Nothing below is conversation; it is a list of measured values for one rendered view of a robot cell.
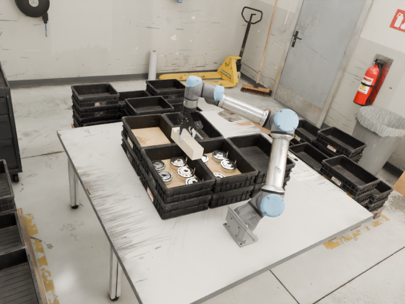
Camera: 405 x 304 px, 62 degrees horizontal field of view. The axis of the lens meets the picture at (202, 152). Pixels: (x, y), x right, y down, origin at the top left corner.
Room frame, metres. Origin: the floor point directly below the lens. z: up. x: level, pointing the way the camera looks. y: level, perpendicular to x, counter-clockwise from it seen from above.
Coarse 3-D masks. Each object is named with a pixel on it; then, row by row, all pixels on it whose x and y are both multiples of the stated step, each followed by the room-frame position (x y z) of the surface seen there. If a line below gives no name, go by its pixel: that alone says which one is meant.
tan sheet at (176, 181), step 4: (164, 160) 1.72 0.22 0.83; (168, 160) 1.73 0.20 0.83; (168, 164) 1.69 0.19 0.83; (168, 168) 1.65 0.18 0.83; (172, 168) 1.66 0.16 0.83; (172, 172) 1.62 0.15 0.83; (176, 172) 1.63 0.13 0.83; (176, 176) 1.59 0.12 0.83; (172, 180) 1.54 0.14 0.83; (176, 180) 1.55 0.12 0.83; (180, 180) 1.56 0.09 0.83; (172, 184) 1.51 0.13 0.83; (176, 184) 1.52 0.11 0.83; (180, 184) 1.52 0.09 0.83; (184, 184) 1.53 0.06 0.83
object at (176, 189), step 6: (174, 144) 1.77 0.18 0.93; (144, 156) 1.60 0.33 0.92; (150, 162) 1.54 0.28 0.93; (150, 168) 1.51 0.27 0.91; (204, 168) 1.58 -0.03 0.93; (156, 174) 1.44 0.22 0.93; (210, 174) 1.53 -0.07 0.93; (162, 180) 1.40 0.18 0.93; (210, 180) 1.48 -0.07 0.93; (162, 186) 1.37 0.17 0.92; (180, 186) 1.38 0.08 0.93; (186, 186) 1.39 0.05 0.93; (192, 186) 1.41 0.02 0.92; (198, 186) 1.43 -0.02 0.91; (168, 192) 1.33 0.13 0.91
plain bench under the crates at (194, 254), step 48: (96, 144) 1.95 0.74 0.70; (96, 192) 1.46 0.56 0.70; (144, 192) 1.54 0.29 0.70; (288, 192) 1.82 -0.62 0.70; (336, 192) 1.93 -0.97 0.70; (144, 240) 1.18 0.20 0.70; (192, 240) 1.24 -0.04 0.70; (288, 240) 1.38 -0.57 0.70; (144, 288) 0.91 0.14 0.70; (192, 288) 0.96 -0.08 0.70
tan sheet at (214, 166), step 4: (208, 156) 1.87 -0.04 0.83; (208, 160) 1.82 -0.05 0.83; (212, 160) 1.83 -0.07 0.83; (208, 164) 1.78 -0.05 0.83; (212, 164) 1.79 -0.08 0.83; (216, 164) 1.80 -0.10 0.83; (220, 164) 1.81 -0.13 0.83; (212, 168) 1.74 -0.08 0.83; (216, 168) 1.75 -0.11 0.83; (220, 168) 1.76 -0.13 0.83; (236, 168) 1.79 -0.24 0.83; (212, 172) 1.70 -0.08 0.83; (216, 172) 1.71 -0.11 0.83; (220, 172) 1.72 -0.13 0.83; (224, 172) 1.73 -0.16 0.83; (236, 172) 1.75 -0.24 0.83
